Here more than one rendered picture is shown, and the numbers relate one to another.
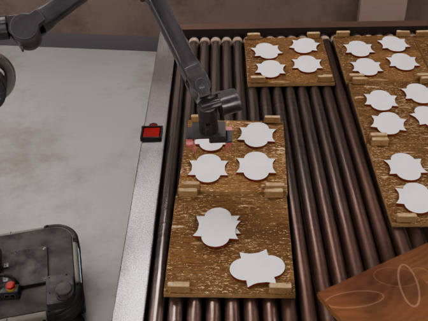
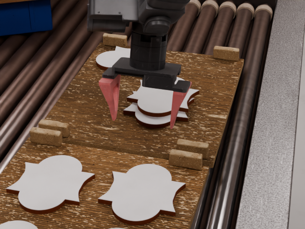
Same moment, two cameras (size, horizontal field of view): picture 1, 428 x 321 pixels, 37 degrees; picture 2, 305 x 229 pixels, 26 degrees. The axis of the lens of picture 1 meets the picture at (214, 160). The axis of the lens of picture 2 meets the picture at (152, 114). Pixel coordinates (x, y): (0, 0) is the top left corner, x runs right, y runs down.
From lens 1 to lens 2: 2.58 m
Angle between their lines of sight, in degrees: 110
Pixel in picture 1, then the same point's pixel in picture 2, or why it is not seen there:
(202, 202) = (171, 141)
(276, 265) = (106, 57)
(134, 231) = (283, 134)
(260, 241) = not seen: hidden behind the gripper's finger
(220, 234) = not seen: hidden behind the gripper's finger
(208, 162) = (137, 201)
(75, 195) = not seen: outside the picture
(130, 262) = (286, 101)
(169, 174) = (218, 214)
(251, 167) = (61, 177)
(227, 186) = (120, 160)
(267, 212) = (78, 115)
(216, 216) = (158, 106)
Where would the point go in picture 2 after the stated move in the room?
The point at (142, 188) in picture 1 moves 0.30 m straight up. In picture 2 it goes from (273, 198) to (293, 40)
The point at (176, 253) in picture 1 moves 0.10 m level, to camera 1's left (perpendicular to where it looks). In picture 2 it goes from (224, 88) to (271, 93)
